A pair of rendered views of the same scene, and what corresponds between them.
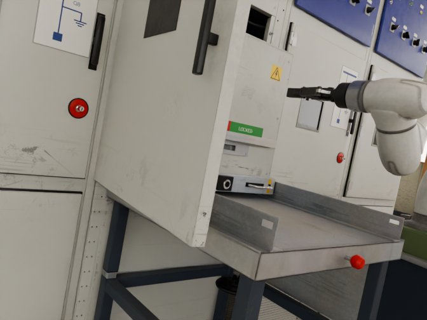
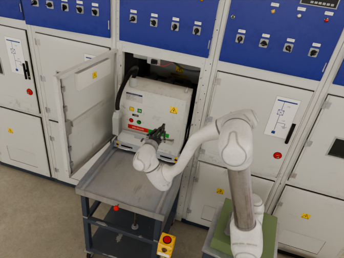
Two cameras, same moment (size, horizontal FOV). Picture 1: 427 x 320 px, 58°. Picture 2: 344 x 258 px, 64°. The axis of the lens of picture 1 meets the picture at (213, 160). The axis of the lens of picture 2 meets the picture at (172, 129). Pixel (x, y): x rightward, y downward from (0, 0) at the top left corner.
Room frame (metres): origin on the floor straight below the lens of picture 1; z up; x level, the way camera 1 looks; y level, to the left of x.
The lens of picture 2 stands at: (0.40, -1.47, 2.22)
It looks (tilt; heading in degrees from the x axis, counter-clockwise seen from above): 33 degrees down; 52
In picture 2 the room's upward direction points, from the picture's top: 8 degrees clockwise
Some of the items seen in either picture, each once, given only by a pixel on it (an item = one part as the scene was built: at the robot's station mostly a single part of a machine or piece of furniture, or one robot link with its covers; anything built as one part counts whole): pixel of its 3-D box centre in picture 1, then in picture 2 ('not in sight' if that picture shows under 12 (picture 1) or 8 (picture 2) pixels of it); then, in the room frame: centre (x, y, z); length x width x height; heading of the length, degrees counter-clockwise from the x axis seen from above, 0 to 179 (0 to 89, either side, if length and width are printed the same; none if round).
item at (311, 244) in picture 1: (248, 216); (138, 171); (1.17, -0.14, 0.82); 0.68 x 0.62 x 0.06; 40
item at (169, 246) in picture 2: not in sight; (166, 245); (1.01, -0.77, 0.85); 0.08 x 0.08 x 0.10; 40
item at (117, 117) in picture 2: not in sight; (117, 122); (1.10, 0.08, 1.14); 0.08 x 0.05 x 0.17; 41
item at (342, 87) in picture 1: (338, 95); (154, 140); (1.16, -0.33, 1.23); 0.09 x 0.08 x 0.07; 40
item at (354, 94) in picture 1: (361, 96); (150, 147); (1.10, -0.38, 1.23); 0.09 x 0.06 x 0.09; 130
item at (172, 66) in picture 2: not in sight; (179, 70); (1.90, 0.48, 1.28); 0.58 x 0.02 x 0.19; 130
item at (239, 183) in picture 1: (216, 181); (147, 150); (1.30, -0.03, 0.90); 0.54 x 0.05 x 0.06; 131
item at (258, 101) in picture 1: (234, 107); (148, 123); (1.29, -0.04, 1.15); 0.48 x 0.01 x 0.48; 131
